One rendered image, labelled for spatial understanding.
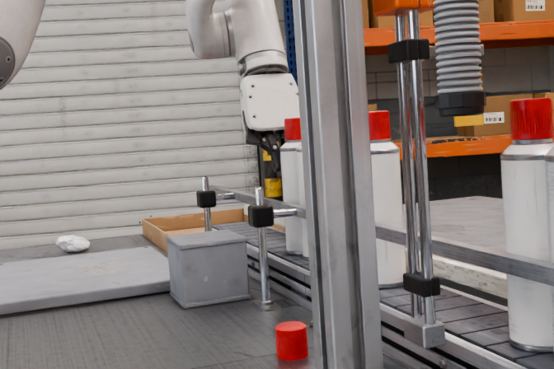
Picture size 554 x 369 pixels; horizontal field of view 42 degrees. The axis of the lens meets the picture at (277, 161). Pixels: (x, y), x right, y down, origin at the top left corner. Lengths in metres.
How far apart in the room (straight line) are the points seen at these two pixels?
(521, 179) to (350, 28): 0.18
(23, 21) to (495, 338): 0.62
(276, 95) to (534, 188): 0.66
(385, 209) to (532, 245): 0.26
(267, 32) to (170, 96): 3.76
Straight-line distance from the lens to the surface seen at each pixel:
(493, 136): 4.69
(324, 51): 0.59
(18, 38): 0.91
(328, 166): 0.59
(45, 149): 5.02
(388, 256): 0.85
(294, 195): 1.08
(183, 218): 1.80
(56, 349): 0.92
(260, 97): 1.18
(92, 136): 4.98
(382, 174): 0.83
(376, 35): 4.46
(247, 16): 1.23
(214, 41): 1.22
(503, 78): 5.66
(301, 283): 1.00
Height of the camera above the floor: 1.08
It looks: 3 degrees down
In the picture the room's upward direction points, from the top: 4 degrees counter-clockwise
